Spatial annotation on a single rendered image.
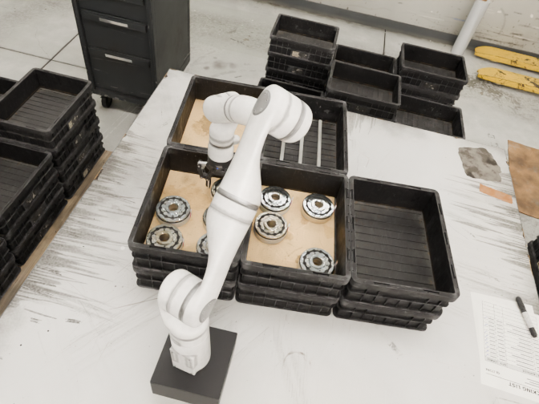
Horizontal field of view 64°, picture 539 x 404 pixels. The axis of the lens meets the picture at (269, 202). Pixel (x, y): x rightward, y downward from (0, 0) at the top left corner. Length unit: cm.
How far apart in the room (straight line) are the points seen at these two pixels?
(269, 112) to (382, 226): 75
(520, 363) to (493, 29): 353
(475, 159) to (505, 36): 272
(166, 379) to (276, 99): 72
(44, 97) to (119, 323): 140
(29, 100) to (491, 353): 220
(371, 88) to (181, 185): 156
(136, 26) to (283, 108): 183
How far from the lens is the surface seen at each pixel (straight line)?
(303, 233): 136
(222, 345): 119
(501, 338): 159
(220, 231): 85
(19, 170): 224
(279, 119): 84
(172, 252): 118
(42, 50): 375
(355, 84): 268
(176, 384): 116
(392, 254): 141
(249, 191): 84
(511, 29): 469
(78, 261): 147
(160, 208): 135
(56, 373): 132
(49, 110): 235
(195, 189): 143
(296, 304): 133
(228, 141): 121
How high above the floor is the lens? 190
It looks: 49 degrees down
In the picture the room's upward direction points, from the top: 12 degrees clockwise
